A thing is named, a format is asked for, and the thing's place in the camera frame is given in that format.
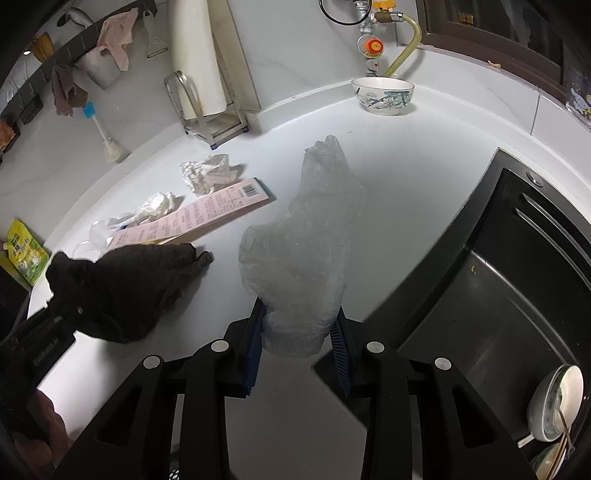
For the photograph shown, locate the metal cutting board rack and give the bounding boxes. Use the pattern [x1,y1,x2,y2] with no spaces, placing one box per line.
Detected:
[164,70,250,149]

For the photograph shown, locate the pink cloth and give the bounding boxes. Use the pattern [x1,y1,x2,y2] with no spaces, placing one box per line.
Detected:
[95,8,139,72]

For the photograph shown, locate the printed glass cup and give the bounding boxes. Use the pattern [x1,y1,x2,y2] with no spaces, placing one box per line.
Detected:
[564,65,591,125]

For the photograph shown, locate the green yellow pouch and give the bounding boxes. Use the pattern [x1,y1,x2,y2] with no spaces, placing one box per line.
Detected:
[0,218,51,286]

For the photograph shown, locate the white plastic wrap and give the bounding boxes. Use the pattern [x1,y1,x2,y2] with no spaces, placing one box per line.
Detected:
[107,191,182,230]

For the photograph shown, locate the metal ladle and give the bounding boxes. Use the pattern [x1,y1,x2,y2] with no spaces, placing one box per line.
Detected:
[58,7,100,28]

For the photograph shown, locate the white bowl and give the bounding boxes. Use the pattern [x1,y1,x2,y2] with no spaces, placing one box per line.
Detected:
[526,364,585,444]

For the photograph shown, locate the brown cloth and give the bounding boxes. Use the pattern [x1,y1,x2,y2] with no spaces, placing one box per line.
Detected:
[50,65,88,116]

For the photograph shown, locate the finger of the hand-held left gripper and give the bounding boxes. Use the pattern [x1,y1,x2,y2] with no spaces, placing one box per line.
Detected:
[28,300,85,330]

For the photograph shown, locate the person's left hand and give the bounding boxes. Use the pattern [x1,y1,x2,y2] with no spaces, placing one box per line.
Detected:
[28,388,72,467]

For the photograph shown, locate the white peeler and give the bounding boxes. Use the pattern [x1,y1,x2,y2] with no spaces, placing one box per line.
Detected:
[141,8,168,59]

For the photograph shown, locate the black cloth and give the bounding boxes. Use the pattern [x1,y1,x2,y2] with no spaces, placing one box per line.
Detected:
[45,242,214,344]

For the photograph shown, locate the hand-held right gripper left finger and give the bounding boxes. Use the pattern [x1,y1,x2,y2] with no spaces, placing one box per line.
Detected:
[53,298,269,480]

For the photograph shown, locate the white cutting board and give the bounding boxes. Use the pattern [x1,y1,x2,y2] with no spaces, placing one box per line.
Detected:
[171,0,230,117]

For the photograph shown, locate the clear plastic bag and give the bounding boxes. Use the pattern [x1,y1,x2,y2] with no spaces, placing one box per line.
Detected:
[238,135,369,358]

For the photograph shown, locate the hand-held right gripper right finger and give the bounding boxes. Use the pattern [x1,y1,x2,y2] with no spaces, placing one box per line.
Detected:
[329,308,539,480]

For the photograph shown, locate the pink cardboard box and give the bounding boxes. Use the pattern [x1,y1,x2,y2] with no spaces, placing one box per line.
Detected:
[108,178,277,252]

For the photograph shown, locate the dark window frame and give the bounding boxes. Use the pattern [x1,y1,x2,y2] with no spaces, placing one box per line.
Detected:
[416,0,591,88]

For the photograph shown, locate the beige cutting board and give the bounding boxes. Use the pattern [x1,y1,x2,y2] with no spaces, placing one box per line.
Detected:
[217,0,262,114]

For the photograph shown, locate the printed paper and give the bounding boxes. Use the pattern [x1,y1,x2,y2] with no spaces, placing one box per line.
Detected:
[179,154,241,195]

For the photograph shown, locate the clear plastic packaging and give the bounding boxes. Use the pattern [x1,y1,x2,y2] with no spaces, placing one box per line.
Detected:
[74,219,116,261]

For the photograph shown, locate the yellow gas hose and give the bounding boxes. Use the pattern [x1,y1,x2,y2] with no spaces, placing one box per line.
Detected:
[382,13,423,78]

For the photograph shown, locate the gas valve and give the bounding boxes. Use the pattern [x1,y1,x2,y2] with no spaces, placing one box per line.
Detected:
[353,0,398,77]

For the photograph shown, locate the black sink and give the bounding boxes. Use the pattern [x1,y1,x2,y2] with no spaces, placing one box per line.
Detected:
[313,148,591,480]

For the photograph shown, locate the wooden chopsticks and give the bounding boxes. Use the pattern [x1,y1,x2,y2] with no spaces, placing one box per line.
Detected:
[554,406,578,462]

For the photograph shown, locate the black wall rail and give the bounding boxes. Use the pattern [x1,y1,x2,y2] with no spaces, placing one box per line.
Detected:
[0,0,158,125]

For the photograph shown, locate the blue white bottle brush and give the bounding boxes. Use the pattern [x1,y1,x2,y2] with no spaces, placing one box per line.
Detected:
[82,102,126,164]

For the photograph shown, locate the floral ceramic bowl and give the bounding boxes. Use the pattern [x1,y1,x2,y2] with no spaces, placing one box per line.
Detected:
[351,76,415,117]

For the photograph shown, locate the black cable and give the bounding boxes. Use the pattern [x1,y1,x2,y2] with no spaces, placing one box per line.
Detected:
[318,0,370,26]

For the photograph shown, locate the hanging metal cup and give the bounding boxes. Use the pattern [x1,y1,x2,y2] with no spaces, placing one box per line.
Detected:
[74,46,122,90]

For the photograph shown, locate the orange scouring cloth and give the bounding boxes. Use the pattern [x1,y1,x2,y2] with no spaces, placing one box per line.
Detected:
[0,117,21,153]

